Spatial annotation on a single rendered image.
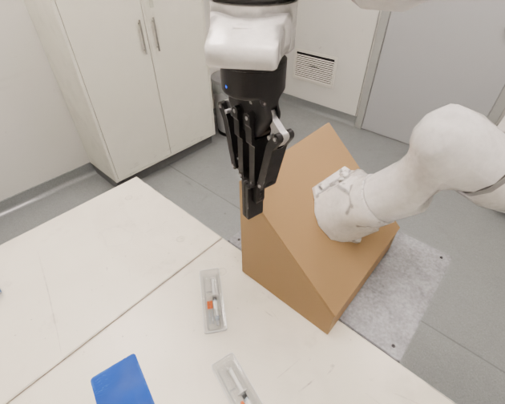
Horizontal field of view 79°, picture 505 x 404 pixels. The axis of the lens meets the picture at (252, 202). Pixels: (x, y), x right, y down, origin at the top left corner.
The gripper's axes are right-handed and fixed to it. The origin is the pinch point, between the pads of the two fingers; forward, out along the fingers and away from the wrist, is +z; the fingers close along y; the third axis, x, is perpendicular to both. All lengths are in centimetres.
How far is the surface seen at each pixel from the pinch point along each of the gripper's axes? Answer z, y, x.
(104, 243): 43, 51, 20
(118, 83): 41, 180, -29
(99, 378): 44, 12, 33
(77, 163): 105, 216, 9
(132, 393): 44, 5, 28
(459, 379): 118, -43, -83
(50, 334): 44, 29, 39
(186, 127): 89, 190, -75
